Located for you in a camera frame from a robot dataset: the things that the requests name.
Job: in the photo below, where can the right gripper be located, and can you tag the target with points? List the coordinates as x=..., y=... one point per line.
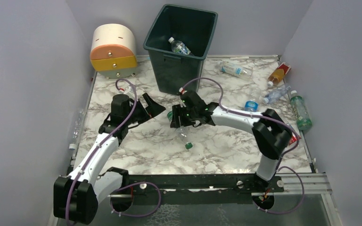
x=178, y=117

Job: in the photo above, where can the clear bottle dark green label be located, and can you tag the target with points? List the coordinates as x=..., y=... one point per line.
x=179, y=47

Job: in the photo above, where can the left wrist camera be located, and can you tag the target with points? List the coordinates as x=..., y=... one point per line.
x=129, y=91

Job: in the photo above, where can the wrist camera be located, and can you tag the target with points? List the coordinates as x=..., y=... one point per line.
x=129, y=91
x=182, y=91

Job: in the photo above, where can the clear bottle light blue label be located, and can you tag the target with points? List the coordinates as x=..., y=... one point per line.
x=234, y=69

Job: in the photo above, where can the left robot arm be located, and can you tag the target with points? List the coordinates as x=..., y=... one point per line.
x=90, y=159

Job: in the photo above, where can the dark green plastic bin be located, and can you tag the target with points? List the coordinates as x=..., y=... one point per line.
x=195, y=28

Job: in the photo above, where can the green tea bottle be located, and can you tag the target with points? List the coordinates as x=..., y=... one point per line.
x=303, y=119

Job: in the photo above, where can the cream orange drawer box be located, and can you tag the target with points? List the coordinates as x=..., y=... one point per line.
x=113, y=51

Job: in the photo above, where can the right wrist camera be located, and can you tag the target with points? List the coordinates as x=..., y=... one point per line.
x=182, y=91

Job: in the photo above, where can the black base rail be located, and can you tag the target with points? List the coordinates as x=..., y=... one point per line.
x=181, y=198

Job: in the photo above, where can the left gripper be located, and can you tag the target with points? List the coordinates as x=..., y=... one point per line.
x=144, y=108

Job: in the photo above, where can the amber tea bottle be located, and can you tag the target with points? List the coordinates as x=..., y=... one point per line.
x=278, y=75

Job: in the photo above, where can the red cap bottle right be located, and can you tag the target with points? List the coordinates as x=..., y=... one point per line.
x=294, y=137

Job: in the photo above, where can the aluminium frame rail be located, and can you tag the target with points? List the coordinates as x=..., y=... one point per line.
x=302, y=184

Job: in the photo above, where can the clear bottle green white label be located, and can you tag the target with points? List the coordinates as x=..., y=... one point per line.
x=182, y=134

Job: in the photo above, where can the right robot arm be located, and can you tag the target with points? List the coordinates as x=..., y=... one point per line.
x=271, y=134

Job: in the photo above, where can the crumpled clear bottle white cap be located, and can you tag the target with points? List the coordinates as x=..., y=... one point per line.
x=276, y=94

